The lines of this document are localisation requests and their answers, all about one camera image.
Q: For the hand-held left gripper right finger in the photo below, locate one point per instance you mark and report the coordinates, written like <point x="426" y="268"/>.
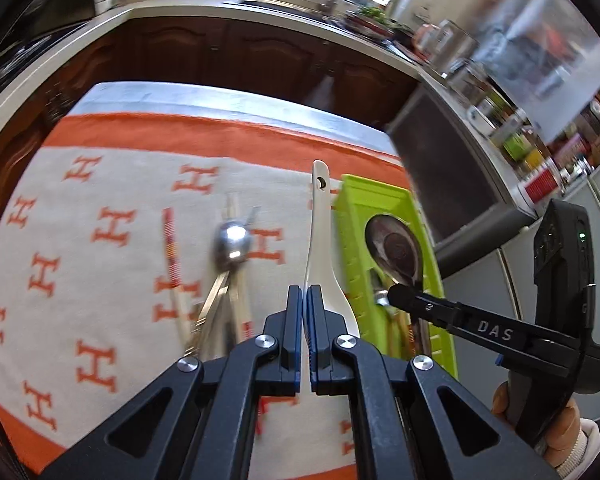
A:
<point x="316" y="320"/>

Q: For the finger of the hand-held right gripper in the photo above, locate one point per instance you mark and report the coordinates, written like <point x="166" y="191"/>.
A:
<point x="480" y="330"/>

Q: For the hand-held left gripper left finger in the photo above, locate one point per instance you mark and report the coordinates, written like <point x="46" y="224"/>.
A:
<point x="292" y="320"/>

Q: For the white ceramic spoon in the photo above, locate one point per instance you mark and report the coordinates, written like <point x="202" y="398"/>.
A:
<point x="320" y="240"/>

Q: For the large steel spoon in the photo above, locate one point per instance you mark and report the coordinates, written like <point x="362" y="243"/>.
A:
<point x="232" y="242"/>

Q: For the green plastic utensil tray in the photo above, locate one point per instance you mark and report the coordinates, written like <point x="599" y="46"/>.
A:
<point x="352" y="220"/>

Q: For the person's right forearm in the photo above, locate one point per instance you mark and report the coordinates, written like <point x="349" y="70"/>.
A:
<point x="582" y="452"/>

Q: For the person's right hand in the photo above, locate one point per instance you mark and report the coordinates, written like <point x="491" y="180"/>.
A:
<point x="562" y="435"/>

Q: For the grey refrigerator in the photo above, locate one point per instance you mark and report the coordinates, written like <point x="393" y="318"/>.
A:
<point x="490" y="280"/>

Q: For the red box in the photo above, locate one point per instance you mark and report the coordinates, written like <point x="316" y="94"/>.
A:
<point x="542" y="186"/>

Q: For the green label bottle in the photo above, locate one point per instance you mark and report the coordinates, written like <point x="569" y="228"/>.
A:
<point x="516" y="146"/>

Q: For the orange and white patterned tablecloth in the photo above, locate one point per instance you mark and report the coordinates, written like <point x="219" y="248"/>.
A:
<point x="105" y="270"/>

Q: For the white plastic bag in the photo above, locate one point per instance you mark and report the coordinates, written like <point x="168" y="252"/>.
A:
<point x="320" y="94"/>

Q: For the white electric kettle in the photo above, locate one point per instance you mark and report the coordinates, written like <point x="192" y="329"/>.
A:
<point x="430" y="40"/>

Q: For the brown wooden base cabinets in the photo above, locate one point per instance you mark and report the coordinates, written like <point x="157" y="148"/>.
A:
<point x="205" y="50"/>

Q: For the plate of green vegetables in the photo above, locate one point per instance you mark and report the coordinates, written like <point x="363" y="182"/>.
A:
<point x="375" y="16"/>

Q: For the white kitchen countertop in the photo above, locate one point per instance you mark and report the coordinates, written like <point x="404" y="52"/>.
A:
<point x="180" y="7"/>

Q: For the black glass range hood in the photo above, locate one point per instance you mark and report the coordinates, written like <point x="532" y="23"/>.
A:
<point x="35" y="10"/>

